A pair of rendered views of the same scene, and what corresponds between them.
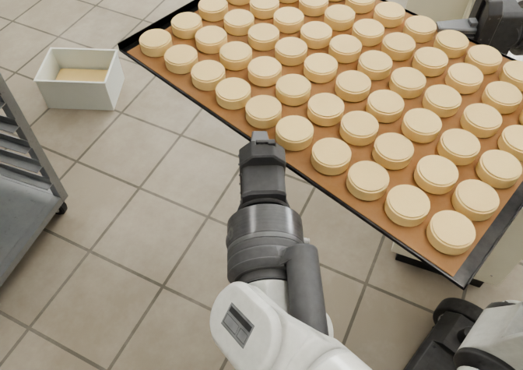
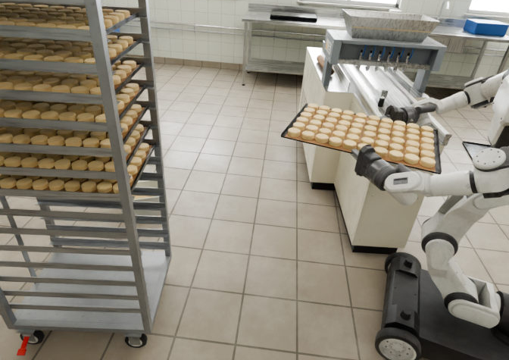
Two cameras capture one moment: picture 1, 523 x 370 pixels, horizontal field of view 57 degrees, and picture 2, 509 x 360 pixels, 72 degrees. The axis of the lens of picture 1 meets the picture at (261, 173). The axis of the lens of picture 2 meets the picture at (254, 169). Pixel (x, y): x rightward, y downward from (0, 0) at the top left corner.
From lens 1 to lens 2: 97 cm
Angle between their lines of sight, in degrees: 26
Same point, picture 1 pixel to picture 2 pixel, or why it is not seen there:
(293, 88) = (354, 137)
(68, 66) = not seen: hidden behind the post
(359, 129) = (383, 144)
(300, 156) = not seen: hidden behind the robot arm
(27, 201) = (151, 262)
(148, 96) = (182, 203)
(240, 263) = (385, 173)
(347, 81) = (367, 133)
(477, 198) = (428, 153)
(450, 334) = (401, 264)
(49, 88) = not seen: hidden behind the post
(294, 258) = (401, 167)
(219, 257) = (266, 272)
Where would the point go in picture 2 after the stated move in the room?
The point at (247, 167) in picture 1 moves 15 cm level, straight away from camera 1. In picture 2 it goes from (366, 153) to (341, 135)
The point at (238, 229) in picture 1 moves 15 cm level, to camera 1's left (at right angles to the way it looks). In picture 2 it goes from (376, 167) to (338, 173)
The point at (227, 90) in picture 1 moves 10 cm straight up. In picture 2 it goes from (334, 140) to (339, 117)
